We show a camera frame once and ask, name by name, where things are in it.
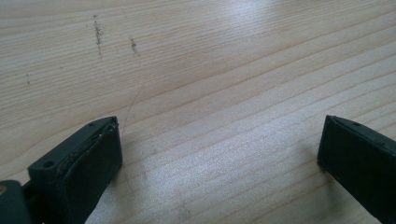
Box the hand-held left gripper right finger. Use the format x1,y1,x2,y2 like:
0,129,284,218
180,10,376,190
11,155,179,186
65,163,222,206
317,114,396,224

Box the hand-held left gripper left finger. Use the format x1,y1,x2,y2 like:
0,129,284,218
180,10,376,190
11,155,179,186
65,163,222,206
27,116,123,224

